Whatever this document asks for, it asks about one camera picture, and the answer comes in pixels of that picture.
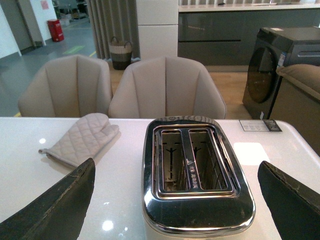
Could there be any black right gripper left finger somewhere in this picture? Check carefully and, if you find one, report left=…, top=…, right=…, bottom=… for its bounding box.
left=0, top=158, right=96, bottom=240

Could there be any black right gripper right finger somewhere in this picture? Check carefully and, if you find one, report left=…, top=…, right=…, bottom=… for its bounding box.
left=257, top=161, right=320, bottom=240

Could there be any chrome two-slot toaster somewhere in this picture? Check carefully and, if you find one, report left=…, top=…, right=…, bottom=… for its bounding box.
left=141, top=116, right=256, bottom=240

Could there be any grey quilted oven mitt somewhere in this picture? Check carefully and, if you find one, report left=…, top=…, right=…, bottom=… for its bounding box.
left=38, top=113, right=120, bottom=167

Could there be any black info card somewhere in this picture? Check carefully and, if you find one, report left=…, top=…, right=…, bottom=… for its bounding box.
left=239, top=119, right=282, bottom=132

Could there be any beige sofa armrest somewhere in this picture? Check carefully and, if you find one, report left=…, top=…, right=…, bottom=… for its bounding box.
left=270, top=64, right=320, bottom=154

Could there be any beige chair on left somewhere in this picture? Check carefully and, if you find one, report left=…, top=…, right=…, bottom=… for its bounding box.
left=18, top=54, right=113, bottom=118

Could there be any beige chair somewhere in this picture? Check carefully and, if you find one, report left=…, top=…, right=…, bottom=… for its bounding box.
left=108, top=56, right=227, bottom=119
left=18, top=54, right=113, bottom=118

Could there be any dark grey washing machine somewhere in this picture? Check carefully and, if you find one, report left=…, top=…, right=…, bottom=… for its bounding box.
left=242, top=26, right=320, bottom=119

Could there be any beige chair on right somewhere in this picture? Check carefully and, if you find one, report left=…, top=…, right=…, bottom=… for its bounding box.
left=108, top=56, right=227, bottom=119

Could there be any dark grey kitchen counter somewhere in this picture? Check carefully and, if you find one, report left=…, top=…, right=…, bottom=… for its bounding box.
left=178, top=2, right=320, bottom=66

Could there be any red cabinet box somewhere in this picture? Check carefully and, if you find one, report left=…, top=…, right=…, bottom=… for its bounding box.
left=47, top=19, right=64, bottom=42

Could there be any grey pleated curtain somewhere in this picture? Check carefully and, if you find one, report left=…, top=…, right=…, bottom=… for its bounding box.
left=86, top=0, right=140, bottom=59

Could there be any white pillar cabinet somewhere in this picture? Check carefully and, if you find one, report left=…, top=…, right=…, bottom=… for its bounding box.
left=136, top=0, right=179, bottom=60

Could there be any woven basket with handles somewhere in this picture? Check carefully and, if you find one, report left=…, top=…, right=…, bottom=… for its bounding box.
left=109, top=36, right=132, bottom=70

